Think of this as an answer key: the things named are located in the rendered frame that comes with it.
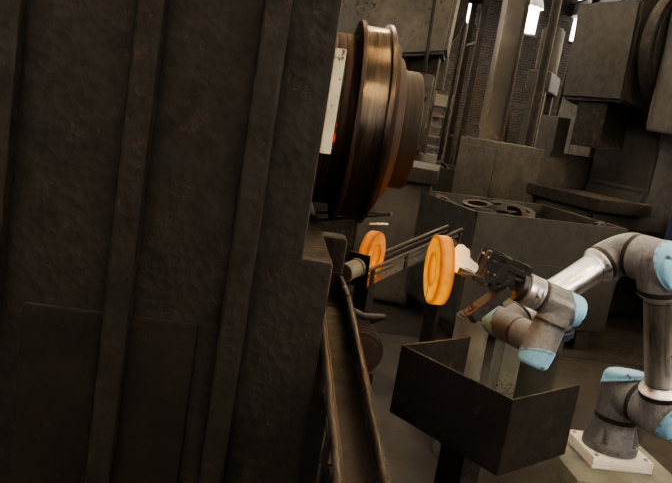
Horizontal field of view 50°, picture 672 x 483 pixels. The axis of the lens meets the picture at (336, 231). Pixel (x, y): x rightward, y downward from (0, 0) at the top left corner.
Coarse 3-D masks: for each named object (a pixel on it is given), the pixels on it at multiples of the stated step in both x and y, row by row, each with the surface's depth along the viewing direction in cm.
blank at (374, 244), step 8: (368, 232) 226; (376, 232) 226; (368, 240) 223; (376, 240) 225; (384, 240) 232; (360, 248) 222; (368, 248) 222; (376, 248) 231; (384, 248) 233; (376, 256) 232; (376, 264) 230
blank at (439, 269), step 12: (432, 240) 163; (444, 240) 157; (432, 252) 162; (444, 252) 154; (432, 264) 164; (444, 264) 153; (432, 276) 163; (444, 276) 153; (432, 288) 158; (444, 288) 154; (432, 300) 157; (444, 300) 156
